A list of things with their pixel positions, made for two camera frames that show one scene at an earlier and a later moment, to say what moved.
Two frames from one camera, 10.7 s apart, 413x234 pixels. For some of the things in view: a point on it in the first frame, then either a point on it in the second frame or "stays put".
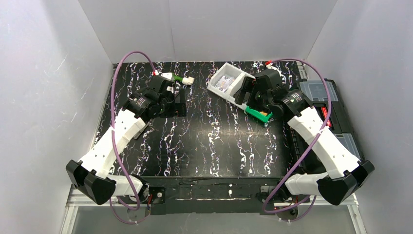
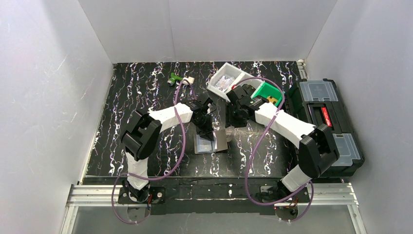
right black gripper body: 244,93 -> 233,119
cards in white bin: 224,83 stays put
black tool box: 316,92 stays put
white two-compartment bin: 227,82 stays put
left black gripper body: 179,103 -> 204,126
